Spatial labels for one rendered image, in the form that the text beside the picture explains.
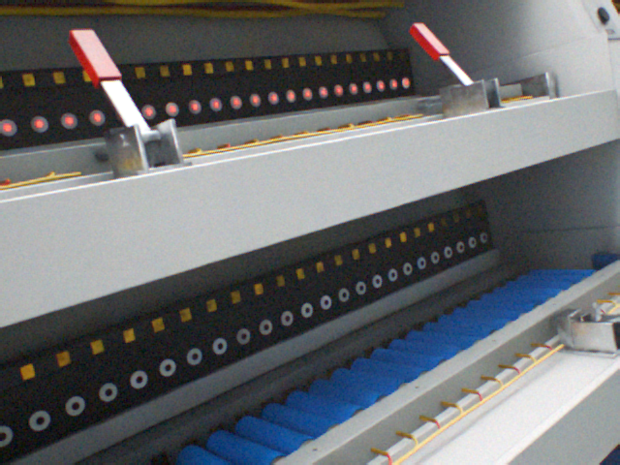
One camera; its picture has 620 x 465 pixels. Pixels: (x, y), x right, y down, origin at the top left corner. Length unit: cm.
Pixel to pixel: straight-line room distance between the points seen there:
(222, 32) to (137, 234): 39
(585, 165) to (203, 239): 44
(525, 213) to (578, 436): 33
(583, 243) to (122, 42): 47
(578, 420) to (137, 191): 28
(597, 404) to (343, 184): 21
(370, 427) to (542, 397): 12
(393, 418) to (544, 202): 37
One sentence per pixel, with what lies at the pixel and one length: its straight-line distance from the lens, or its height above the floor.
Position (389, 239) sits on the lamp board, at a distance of 54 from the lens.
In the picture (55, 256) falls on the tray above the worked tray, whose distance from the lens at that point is 25.
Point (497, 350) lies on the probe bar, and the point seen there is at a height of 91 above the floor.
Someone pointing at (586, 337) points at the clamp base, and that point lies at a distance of 46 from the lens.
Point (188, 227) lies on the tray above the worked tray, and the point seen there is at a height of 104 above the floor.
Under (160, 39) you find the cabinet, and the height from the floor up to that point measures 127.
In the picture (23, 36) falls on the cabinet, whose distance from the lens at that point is 55.
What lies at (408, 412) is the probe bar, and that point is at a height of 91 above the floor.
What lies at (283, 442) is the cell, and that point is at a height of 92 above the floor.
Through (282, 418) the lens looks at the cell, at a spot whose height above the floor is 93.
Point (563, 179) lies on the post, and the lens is 65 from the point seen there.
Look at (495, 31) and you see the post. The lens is 68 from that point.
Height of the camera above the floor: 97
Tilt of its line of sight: 9 degrees up
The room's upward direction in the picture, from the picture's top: 24 degrees counter-clockwise
